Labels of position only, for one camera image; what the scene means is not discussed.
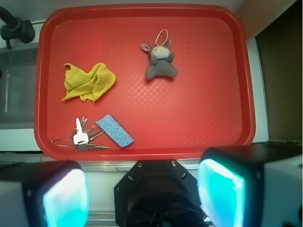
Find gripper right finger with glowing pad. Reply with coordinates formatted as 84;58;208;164
197;143;303;227

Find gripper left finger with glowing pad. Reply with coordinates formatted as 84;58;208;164
0;160;89;227

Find silver keys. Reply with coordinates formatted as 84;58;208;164
50;117;109;152

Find blue sponge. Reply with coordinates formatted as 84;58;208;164
96;114;134;148

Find yellow crumpled cloth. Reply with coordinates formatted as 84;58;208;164
62;62;116;102

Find red plastic tray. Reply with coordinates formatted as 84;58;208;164
34;4;256;161

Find grey sink basin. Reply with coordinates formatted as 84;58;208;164
0;44;38;130

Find grey plush donkey toy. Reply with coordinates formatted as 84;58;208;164
140;28;178;80

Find grey sink faucet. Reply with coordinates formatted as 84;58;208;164
0;7;35;50

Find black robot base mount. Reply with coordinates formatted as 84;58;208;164
114;160;207;227

